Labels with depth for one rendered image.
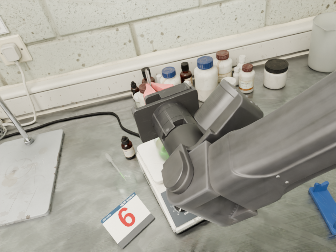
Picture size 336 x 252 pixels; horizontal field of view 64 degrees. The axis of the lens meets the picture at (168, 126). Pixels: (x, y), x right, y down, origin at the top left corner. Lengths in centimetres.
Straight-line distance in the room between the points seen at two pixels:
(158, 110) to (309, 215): 38
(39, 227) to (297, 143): 60
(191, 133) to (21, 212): 51
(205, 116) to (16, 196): 58
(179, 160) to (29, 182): 57
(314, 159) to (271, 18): 83
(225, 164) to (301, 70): 79
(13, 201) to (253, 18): 88
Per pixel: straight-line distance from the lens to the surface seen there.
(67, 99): 97
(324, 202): 64
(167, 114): 37
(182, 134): 34
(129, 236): 60
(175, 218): 56
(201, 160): 27
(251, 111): 30
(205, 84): 81
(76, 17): 89
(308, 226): 61
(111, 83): 93
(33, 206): 74
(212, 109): 31
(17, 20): 93
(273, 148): 22
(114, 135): 81
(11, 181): 83
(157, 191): 56
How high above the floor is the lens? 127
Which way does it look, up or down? 42 degrees down
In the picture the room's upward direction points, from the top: 12 degrees counter-clockwise
